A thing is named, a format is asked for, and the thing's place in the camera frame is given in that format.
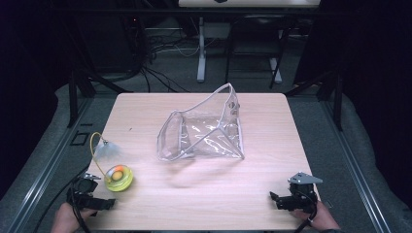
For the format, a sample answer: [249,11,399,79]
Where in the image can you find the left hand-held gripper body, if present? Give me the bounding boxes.
[66,172,102,212]

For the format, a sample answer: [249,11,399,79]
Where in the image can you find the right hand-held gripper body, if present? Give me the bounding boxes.
[286,171,324,212]

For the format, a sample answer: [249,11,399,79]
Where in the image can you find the yellow-green round cat toy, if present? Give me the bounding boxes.
[89,131,134,192]

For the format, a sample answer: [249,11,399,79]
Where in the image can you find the clear plastic zipper bag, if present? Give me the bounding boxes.
[156,83,246,162]

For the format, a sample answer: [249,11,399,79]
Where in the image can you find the person's right hand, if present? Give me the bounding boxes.
[292,200,341,231]

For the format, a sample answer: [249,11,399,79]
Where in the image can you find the person's left hand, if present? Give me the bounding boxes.
[50,202,98,233]

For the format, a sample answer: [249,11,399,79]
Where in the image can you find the black metal stand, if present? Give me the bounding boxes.
[284,69,344,132]
[66,62,134,129]

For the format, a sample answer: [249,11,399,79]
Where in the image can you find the white desk leg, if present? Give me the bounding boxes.
[196,17,207,83]
[269,57,283,85]

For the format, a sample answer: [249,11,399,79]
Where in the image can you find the black chair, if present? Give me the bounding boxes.
[223,14,293,90]

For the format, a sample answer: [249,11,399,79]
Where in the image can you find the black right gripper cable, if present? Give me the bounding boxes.
[293,190,319,233]

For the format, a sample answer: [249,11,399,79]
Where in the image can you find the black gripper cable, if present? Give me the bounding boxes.
[293,190,319,233]
[32,165,92,233]

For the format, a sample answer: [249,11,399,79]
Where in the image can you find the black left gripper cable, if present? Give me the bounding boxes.
[32,165,92,233]

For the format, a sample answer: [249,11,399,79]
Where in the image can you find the aluminium floor rail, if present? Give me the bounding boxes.
[319,96,394,233]
[5,96,95,233]

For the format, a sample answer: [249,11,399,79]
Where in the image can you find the bundle of floor cables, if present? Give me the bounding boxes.
[137,30,203,94]

